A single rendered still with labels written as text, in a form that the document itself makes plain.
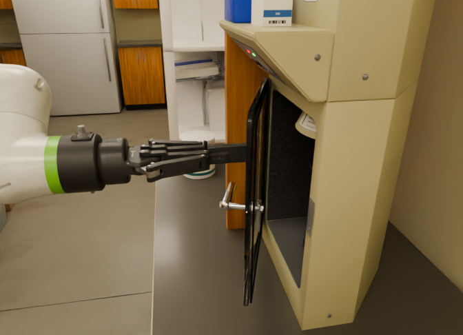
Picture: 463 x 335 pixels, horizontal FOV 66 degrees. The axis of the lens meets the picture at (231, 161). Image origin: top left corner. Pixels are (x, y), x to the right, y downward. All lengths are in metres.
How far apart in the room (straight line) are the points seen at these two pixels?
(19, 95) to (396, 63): 0.57
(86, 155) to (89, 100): 5.07
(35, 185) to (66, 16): 4.97
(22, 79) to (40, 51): 4.98
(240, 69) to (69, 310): 1.76
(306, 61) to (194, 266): 0.60
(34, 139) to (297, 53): 0.41
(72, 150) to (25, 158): 0.06
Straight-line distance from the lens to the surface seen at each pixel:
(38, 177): 0.59
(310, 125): 0.68
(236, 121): 0.92
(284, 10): 0.61
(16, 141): 0.62
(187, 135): 1.34
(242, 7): 0.69
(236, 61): 0.88
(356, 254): 0.72
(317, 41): 0.53
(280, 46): 0.51
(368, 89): 0.58
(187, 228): 1.07
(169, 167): 0.56
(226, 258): 0.96
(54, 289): 2.46
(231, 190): 0.70
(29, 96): 0.66
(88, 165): 0.57
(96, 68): 5.52
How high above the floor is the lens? 1.55
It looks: 24 degrees down
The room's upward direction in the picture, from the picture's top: straight up
